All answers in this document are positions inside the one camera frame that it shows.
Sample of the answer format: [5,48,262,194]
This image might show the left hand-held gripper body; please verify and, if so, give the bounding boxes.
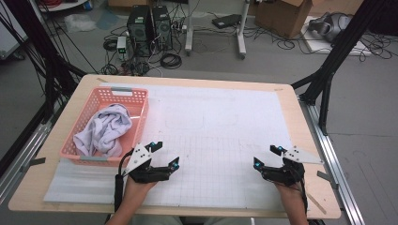
[123,142,173,185]

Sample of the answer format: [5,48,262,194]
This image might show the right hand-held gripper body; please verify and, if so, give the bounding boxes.
[262,145,324,188]

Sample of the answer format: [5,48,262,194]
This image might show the lilac printed towel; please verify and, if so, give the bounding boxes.
[72,103,133,158]

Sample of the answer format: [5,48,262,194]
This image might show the pink plastic basket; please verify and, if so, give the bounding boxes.
[59,86,150,168]

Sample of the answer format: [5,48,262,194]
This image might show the person's right hand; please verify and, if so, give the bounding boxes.
[274,182,303,202]

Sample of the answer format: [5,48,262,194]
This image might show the person's left hand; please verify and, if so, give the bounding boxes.
[123,177,158,202]

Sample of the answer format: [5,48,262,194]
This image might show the thin wooden stick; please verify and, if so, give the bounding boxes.
[308,192,329,217]

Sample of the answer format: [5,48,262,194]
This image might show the white grid mat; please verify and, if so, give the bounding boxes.
[99,82,312,212]

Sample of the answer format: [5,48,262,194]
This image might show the person's grey clothing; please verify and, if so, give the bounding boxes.
[130,215,256,225]

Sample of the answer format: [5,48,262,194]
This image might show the grey foam sheet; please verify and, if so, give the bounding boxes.
[42,157,132,204]

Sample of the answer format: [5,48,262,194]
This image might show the small white power box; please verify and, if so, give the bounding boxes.
[115,36,128,61]

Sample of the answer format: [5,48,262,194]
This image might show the white floor board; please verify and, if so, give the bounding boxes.
[301,15,374,57]

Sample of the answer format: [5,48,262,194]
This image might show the black computer tower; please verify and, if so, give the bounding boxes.
[152,5,174,52]
[126,5,155,58]

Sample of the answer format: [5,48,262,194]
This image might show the white metal stand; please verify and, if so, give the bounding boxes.
[184,0,252,60]

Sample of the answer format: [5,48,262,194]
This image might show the brown cardboard box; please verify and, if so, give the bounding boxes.
[254,0,314,40]

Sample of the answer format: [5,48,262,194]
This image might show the grey rounded device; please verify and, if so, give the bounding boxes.
[307,11,353,43]

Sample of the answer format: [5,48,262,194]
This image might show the blue plastic film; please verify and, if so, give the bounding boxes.
[95,8,120,31]

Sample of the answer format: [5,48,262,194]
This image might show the black flat device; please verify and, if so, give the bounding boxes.
[211,13,244,30]

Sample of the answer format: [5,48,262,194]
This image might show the clear plastic bag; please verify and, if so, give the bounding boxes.
[63,12,99,34]

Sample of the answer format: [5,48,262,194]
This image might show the round white table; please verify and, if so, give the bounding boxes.
[37,0,89,13]

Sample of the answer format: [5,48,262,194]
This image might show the white cabinet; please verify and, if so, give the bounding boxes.
[0,3,29,61]

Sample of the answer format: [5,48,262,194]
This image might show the right hand-held gripper cable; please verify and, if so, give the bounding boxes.
[297,177,310,218]

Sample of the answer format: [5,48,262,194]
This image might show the aluminium rail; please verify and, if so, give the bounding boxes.
[0,102,64,204]
[298,97,366,225]

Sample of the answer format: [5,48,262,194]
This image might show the black cable coil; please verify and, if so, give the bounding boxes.
[160,52,183,70]

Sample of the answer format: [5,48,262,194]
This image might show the black metal frame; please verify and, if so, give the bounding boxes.
[0,0,87,125]
[290,0,398,137]

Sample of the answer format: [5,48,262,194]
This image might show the tangled black floor cables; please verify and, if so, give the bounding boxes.
[243,26,394,64]

